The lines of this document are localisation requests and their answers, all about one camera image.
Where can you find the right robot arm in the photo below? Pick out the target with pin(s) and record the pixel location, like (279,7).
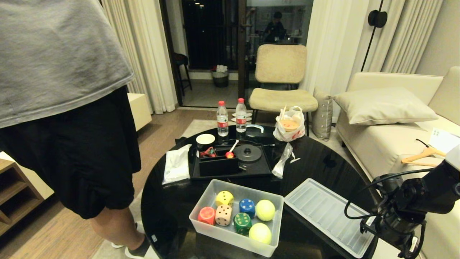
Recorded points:
(424,198)

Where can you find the yellow-green tennis ball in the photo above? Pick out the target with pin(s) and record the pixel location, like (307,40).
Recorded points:
(260,233)
(265,210)

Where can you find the clear plastic box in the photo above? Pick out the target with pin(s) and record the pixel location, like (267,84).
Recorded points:
(230,235)

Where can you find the water bottle red cap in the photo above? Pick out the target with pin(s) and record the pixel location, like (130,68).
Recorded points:
(222,120)
(240,117)

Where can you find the white spoon with red ball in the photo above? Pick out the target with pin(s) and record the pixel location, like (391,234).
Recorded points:
(230,154)

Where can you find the red packet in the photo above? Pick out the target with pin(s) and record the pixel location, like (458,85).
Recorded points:
(208,153)

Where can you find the black tray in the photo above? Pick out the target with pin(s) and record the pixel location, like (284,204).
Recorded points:
(258,169)

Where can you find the dark waste bin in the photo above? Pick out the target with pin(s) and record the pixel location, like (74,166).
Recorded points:
(220,79)

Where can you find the plastic bag with food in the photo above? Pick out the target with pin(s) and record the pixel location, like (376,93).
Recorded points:
(289,127)

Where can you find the clear plastic wrapper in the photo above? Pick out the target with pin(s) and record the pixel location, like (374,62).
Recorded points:
(281,162)

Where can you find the white tissue pack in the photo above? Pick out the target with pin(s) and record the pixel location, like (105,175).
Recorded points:
(176,164)

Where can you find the yellow die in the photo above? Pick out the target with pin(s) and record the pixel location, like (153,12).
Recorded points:
(224,198)

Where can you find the glass balcony door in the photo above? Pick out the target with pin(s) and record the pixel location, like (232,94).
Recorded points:
(242,54)

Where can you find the blue die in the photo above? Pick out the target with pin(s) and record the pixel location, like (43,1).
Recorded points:
(247,207)

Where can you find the beige chair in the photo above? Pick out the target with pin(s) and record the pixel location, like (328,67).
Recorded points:
(282,64)

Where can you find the black stool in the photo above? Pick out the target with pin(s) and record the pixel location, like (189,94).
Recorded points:
(180,59)

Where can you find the beige die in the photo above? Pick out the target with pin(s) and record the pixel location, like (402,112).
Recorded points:
(223,215)

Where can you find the red die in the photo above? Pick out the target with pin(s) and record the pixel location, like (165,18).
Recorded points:
(206,216)

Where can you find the beige ottoman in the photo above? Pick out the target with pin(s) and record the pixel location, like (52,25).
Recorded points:
(139,109)

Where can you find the grey cushion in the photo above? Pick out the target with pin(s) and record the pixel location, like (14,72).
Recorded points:
(322,115)

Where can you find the green die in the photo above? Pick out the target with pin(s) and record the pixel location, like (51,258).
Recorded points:
(242,223)

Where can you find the cream curtain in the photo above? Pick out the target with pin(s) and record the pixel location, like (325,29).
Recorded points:
(151,54)
(330,43)

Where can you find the clear plastic lid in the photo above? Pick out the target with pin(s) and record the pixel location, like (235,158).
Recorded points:
(327,216)

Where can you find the beige sofa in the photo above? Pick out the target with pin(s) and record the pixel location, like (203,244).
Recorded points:
(381,144)

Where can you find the beige pillow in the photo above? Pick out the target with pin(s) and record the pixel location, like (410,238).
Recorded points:
(384,106)

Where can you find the person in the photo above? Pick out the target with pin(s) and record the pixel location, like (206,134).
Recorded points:
(54,108)

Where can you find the black floor lamp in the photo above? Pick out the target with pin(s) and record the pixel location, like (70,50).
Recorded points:
(377,18)

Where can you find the wooden clothes hanger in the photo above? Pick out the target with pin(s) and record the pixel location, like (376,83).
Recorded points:
(424,154)

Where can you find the white paper sheet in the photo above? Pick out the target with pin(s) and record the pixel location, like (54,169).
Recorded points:
(444,138)

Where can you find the wooden shelf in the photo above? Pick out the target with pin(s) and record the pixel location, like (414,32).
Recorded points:
(14,194)

